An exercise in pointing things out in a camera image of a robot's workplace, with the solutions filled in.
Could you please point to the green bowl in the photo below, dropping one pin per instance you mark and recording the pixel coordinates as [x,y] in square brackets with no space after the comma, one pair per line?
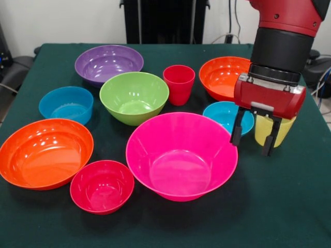
[134,95]

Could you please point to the straight-sided blue bowl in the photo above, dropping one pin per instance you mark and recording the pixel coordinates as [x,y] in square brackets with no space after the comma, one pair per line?
[66,106]

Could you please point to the purple bowl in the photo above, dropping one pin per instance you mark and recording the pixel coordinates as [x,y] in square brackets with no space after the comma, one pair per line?
[108,62]

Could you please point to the yellow cup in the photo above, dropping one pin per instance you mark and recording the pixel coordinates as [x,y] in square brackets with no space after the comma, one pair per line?
[259,129]

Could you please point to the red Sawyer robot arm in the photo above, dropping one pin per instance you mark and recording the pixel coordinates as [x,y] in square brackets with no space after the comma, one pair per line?
[282,46]

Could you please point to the large magenta bowl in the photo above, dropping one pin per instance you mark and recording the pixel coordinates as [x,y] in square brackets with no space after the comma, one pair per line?
[181,155]

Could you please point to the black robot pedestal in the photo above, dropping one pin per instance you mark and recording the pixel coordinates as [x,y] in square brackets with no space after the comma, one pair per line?
[163,20]

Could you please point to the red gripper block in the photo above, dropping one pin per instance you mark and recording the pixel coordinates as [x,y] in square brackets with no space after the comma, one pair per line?
[271,98]

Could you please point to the dark green table cloth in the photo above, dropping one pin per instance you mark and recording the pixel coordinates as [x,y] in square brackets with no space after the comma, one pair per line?
[258,193]

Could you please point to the black computer box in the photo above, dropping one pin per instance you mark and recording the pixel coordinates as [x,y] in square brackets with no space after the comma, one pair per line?
[3,51]

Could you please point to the small cyan bowl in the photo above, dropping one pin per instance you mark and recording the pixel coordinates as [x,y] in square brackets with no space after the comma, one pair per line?
[219,116]

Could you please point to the small crimson bowl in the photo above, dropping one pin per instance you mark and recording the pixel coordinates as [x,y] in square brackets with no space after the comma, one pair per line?
[102,187]

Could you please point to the black pedestal foot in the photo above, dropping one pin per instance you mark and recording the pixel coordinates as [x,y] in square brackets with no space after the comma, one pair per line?
[319,62]
[22,67]

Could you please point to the red cup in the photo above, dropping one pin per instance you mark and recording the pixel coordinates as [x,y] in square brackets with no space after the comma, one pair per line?
[179,85]

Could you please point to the orange bowl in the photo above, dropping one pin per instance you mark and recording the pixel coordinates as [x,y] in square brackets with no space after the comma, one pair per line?
[46,155]
[219,77]

